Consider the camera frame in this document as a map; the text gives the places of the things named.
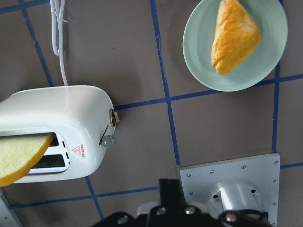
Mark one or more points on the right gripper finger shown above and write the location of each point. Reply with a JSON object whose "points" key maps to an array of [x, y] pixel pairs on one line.
{"points": [[171, 193]]}

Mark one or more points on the white two-slot toaster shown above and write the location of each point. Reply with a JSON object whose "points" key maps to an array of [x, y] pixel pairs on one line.
{"points": [[81, 118]]}

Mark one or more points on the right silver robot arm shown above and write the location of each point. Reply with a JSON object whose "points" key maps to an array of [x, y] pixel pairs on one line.
{"points": [[214, 197]]}

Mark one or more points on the yellow bread slice in toaster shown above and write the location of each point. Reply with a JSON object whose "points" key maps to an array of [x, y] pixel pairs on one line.
{"points": [[19, 153]]}

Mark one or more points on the light green plate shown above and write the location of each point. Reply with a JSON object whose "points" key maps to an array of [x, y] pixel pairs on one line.
{"points": [[199, 36]]}

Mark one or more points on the golden triangular pastry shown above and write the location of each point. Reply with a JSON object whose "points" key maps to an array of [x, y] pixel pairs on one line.
{"points": [[236, 37]]}

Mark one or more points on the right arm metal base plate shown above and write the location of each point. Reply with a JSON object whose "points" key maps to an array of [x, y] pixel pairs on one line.
{"points": [[263, 171]]}

